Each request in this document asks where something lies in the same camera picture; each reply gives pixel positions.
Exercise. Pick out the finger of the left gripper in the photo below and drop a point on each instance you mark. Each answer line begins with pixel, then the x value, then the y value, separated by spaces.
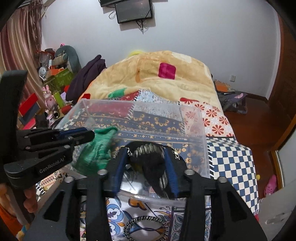
pixel 53 140
pixel 69 132

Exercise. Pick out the white furniture corner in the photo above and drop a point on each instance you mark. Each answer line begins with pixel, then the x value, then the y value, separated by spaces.
pixel 275 209

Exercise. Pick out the small wall screen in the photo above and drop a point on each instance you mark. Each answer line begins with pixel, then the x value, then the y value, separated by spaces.
pixel 133 10

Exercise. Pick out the pink rabbit plush toy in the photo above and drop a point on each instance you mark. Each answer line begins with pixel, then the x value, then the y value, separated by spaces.
pixel 49 98

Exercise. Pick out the grey backpack on floor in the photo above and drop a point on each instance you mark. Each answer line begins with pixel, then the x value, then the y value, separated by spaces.
pixel 233 101

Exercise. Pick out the white wall socket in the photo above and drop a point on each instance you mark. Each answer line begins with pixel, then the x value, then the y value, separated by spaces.
pixel 232 78

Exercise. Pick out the green knitted soft item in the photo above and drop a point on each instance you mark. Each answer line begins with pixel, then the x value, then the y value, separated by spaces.
pixel 96 154

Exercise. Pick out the pink croc shoe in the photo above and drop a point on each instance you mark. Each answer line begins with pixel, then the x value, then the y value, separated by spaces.
pixel 271 186

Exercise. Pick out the beige fleece blanket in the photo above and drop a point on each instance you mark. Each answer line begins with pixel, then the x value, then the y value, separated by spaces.
pixel 168 74

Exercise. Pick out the person's left hand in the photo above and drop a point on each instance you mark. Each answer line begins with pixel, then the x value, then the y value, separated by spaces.
pixel 30 202

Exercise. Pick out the orange notebook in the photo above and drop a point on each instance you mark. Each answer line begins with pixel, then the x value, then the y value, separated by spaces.
pixel 223 87

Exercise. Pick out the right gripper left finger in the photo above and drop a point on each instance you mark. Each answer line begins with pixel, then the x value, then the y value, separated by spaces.
pixel 116 168

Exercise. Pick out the clear plastic storage box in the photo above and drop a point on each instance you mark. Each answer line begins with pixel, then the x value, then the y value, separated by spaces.
pixel 174 125

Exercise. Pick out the green cylinder bottle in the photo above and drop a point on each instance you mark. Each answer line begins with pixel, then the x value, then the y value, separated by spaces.
pixel 59 99

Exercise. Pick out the patchwork patterned bed sheet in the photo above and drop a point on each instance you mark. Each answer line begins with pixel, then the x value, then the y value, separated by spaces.
pixel 132 219

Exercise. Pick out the grey green plush toy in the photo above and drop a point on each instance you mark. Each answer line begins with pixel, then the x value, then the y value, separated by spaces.
pixel 71 58

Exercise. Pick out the black curved monitor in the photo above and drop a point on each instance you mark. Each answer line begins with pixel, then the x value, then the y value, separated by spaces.
pixel 108 2

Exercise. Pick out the brown wooden door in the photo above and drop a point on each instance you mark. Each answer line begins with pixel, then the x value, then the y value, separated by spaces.
pixel 282 98

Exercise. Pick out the green cardboard box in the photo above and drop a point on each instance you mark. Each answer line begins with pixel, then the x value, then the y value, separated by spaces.
pixel 58 82

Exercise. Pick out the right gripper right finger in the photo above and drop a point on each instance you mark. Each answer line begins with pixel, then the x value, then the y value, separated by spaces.
pixel 175 167

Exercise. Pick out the dark purple garment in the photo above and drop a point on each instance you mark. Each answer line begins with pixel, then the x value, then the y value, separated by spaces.
pixel 84 77

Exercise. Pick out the yellow green plush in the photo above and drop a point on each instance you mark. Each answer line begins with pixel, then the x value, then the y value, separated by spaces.
pixel 136 52

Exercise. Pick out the striped pink curtain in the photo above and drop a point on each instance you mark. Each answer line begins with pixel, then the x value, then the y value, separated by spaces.
pixel 21 44

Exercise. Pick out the red flat box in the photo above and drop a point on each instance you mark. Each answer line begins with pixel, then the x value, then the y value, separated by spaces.
pixel 27 104

